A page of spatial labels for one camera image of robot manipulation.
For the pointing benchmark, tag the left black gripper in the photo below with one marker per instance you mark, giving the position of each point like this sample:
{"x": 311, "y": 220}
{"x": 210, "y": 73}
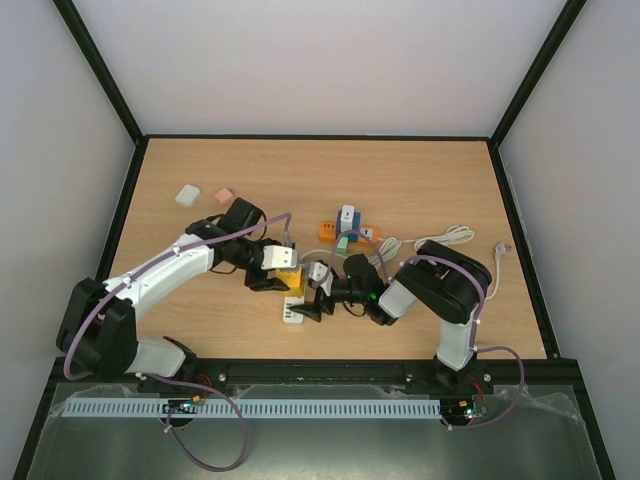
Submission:
{"x": 258, "y": 282}

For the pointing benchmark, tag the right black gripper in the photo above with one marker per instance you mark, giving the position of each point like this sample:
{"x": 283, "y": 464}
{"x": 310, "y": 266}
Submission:
{"x": 326, "y": 295}

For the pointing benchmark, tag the yellow cube socket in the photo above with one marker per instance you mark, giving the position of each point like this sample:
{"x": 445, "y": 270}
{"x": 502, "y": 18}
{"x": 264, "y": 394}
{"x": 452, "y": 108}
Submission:
{"x": 294, "y": 280}

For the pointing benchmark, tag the pink plug charger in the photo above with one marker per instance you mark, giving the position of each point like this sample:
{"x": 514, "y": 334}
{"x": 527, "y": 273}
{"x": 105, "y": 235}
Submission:
{"x": 224, "y": 196}

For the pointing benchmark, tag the white square plug adapter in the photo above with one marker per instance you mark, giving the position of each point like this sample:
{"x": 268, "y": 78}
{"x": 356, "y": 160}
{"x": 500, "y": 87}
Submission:
{"x": 188, "y": 195}

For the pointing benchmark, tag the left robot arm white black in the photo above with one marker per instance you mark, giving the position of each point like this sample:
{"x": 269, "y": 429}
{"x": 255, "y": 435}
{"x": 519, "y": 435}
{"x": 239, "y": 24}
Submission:
{"x": 99, "y": 331}

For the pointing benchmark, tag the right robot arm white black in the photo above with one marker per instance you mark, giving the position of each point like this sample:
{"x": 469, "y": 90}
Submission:
{"x": 451, "y": 285}

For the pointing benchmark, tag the blue cube socket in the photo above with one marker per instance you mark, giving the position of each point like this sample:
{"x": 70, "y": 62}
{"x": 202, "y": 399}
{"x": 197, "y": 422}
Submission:
{"x": 356, "y": 224}

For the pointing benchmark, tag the green usb adapter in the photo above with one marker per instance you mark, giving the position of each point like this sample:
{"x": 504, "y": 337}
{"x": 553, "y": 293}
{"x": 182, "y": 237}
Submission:
{"x": 342, "y": 246}

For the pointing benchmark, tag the orange power strip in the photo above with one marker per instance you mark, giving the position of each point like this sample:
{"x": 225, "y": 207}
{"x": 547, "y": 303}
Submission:
{"x": 327, "y": 233}

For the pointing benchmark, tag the white charger on blue cube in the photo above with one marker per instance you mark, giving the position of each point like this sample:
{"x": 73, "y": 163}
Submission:
{"x": 346, "y": 219}

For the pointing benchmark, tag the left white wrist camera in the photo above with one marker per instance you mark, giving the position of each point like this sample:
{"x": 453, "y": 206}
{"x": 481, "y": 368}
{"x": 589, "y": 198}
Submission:
{"x": 279, "y": 257}

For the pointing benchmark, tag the light blue slotted cable duct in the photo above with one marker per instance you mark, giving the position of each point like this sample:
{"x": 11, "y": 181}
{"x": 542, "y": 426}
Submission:
{"x": 253, "y": 408}

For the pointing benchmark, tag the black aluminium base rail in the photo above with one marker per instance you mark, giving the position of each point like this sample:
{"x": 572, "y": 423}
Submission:
{"x": 417, "y": 377}

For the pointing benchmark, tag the black enclosure frame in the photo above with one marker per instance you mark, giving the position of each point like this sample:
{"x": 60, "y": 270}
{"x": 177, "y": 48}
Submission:
{"x": 558, "y": 32}

